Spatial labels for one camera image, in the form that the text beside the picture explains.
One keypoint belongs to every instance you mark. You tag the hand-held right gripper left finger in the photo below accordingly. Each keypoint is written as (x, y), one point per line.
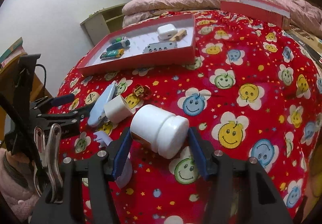
(122, 153)

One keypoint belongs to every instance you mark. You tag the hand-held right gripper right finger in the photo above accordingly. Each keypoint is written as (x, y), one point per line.
(198, 153)

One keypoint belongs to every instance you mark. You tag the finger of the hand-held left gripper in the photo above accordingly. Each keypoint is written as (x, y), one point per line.
(63, 99)
(63, 119)

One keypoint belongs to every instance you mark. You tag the pale purple curved plastic piece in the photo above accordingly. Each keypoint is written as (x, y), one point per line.
(104, 139)

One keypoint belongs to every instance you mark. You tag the round wooden chess piece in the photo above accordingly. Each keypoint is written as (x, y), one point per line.
(91, 97)

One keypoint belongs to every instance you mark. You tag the light blue plastic case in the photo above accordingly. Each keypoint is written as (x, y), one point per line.
(100, 105)

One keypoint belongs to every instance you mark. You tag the white charger plug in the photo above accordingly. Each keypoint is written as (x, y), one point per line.
(117, 111)

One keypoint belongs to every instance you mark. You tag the white bottle with orange label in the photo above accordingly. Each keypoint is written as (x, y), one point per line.
(161, 128)

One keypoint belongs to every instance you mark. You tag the small red toy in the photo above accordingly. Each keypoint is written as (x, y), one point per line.
(140, 92)

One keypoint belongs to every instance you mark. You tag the green lighter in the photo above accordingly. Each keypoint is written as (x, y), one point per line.
(112, 54)

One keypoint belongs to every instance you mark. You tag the teal plastic hook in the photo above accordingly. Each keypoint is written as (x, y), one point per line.
(112, 47)

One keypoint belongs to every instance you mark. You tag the red cardboard box tray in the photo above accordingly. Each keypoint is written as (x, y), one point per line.
(135, 45)

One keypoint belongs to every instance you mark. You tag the grey plastic strip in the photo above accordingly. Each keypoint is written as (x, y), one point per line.
(158, 47)

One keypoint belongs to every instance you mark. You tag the notched wooden block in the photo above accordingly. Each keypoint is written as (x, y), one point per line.
(179, 35)

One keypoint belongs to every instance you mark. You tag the white earbuds case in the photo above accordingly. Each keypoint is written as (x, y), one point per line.
(166, 31)

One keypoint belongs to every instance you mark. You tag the stack of books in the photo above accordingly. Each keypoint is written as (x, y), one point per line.
(12, 51)

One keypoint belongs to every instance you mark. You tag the metal spring clip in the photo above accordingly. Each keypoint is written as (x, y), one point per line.
(54, 151)

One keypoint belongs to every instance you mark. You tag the grey-green wooden shelf unit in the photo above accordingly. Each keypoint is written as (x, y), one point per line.
(95, 23)

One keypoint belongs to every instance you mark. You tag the red cardboard box lid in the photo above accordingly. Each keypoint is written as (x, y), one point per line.
(251, 10)

